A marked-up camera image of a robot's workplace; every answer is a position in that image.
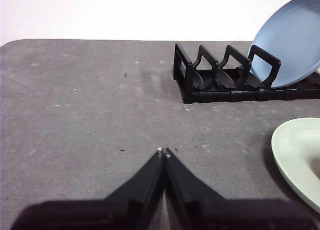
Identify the green round plate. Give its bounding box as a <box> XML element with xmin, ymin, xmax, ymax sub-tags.
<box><xmin>271</xmin><ymin>117</ymin><xmax>320</xmax><ymax>214</ymax></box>

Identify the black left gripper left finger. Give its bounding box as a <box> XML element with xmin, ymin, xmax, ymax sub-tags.
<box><xmin>9</xmin><ymin>147</ymin><xmax>166</xmax><ymax>230</ymax></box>

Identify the blue round plate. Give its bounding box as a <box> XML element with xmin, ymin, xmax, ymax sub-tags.
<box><xmin>246</xmin><ymin>0</ymin><xmax>320</xmax><ymax>89</ymax></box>

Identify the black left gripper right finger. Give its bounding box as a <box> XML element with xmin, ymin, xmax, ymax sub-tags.
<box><xmin>163</xmin><ymin>147</ymin><xmax>320</xmax><ymax>230</ymax></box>

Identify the black plate rack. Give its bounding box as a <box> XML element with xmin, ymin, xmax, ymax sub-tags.
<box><xmin>172</xmin><ymin>42</ymin><xmax>320</xmax><ymax>105</ymax></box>

